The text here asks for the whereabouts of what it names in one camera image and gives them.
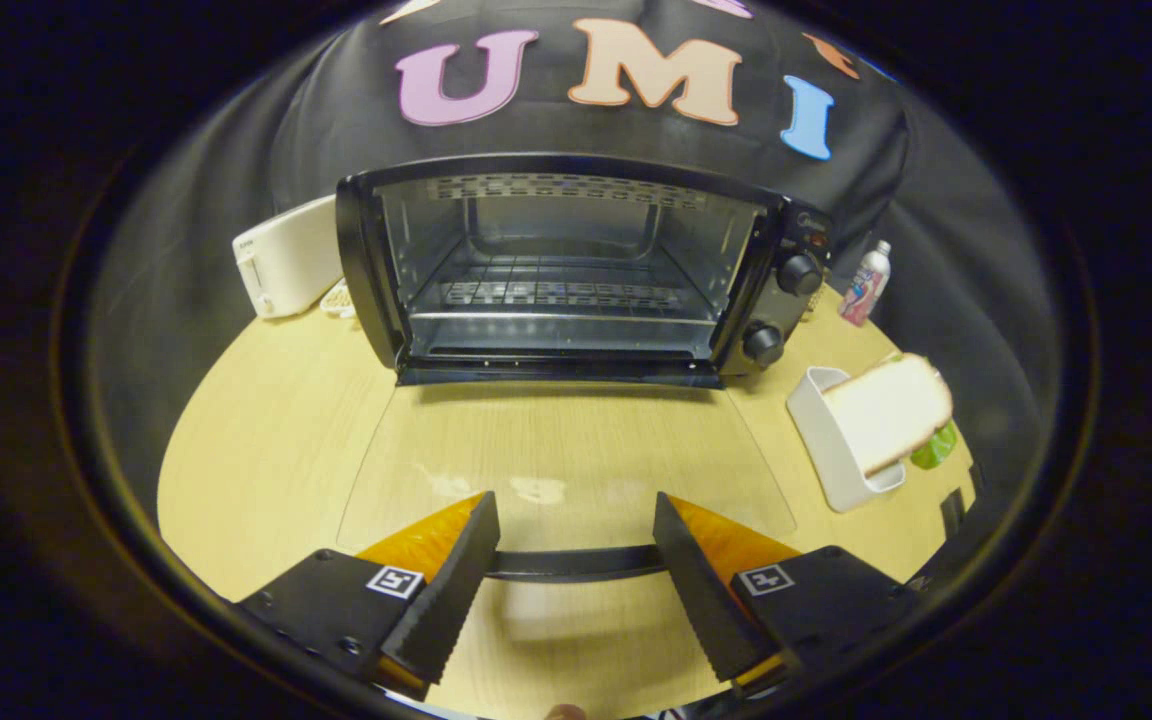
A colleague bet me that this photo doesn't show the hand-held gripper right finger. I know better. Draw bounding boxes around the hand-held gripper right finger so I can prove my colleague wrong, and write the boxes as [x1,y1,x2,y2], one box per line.
[653,491,927,701]

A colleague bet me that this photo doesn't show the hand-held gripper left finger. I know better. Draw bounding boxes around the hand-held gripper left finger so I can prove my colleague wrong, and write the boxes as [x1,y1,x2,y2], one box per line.
[233,490,502,701]

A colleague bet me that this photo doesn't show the bread and lettuce sandwich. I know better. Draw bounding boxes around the bread and lettuce sandwich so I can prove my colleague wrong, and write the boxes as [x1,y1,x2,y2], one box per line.
[821,352,959,479]

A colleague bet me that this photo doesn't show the black toaster oven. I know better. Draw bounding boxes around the black toaster oven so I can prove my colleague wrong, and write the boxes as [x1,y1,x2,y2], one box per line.
[336,152,834,583]

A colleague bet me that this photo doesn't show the white pop-up toaster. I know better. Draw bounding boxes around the white pop-up toaster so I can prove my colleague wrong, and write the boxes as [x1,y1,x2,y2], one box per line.
[232,195,343,319]

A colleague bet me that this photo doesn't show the white rectangular tray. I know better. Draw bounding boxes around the white rectangular tray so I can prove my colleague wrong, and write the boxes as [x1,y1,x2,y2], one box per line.
[786,366,907,513]

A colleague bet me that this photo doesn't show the white and pink spray bottle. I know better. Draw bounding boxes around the white and pink spray bottle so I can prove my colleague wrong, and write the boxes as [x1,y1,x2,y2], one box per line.
[839,240,892,328]

